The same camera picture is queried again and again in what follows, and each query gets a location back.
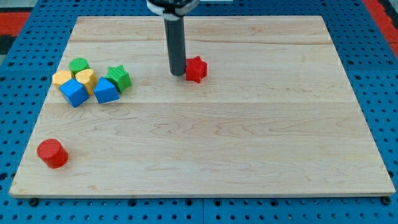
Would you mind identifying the red star block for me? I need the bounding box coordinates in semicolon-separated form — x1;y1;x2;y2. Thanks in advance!
185;56;208;83

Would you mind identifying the blue cube block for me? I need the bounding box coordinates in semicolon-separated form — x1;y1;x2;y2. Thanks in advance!
59;78;89;108

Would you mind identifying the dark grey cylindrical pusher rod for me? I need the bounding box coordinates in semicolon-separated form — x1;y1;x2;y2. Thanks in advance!
164;13;186;76

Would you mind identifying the green star block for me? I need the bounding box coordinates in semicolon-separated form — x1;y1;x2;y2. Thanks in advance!
105;65;132;93

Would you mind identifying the red cylinder block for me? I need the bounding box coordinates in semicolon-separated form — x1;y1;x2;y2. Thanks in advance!
36;138;69;169

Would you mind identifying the yellow heart block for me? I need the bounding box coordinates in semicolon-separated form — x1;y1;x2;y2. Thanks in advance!
75;68;98;95

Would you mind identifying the black and white gripper mount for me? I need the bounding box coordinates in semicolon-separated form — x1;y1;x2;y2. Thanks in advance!
146;0;200;16

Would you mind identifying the green cylinder block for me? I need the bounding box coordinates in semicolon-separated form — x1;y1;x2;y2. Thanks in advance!
68;57;90;76

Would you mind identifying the light wooden board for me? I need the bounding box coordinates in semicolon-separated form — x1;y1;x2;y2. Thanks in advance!
9;16;396;198

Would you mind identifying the yellow hexagon block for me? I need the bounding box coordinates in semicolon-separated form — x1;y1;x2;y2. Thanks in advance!
52;70;73;89

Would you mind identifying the blue pentagon block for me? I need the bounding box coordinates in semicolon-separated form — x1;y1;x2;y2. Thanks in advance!
94;77;119;104

